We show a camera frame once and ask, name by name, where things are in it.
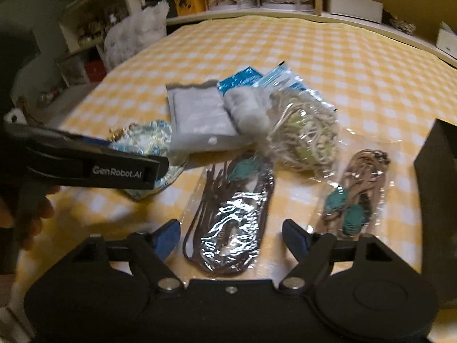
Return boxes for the tan cord teal leaf necklace bag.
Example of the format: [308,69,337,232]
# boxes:
[312,149,391,240]

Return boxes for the dark brown cord necklace bag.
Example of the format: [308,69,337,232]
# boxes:
[181,151,275,277]

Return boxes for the floral blue silk pouch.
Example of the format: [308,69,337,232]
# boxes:
[109,120,188,201]

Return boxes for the beige rope green bead bag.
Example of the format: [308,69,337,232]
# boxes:
[266,88,339,178]

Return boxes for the grey white pouch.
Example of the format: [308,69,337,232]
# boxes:
[166,80,253,154]

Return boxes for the blue sachet packet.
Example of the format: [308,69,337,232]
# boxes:
[217,67,262,95]

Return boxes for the blue white medicine sachet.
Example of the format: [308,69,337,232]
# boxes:
[252,61,337,112]

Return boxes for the person's left hand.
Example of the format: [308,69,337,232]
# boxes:
[1,182,61,250]

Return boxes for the black storage box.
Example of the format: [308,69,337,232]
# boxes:
[414,119,457,309]

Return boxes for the white plush toy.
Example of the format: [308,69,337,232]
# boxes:
[104,0,170,71]

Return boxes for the yellow white checkered tablecloth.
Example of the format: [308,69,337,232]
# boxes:
[14,15,457,343]

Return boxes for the yellow box on shelf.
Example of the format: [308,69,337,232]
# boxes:
[174,0,208,16]

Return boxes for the small trinkets on shelf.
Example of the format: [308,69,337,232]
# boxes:
[389,17,416,36]

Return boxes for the white tissue box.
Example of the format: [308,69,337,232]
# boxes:
[436,22,457,59]

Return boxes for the wooden shelf unit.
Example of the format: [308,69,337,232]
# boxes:
[59,0,456,65]

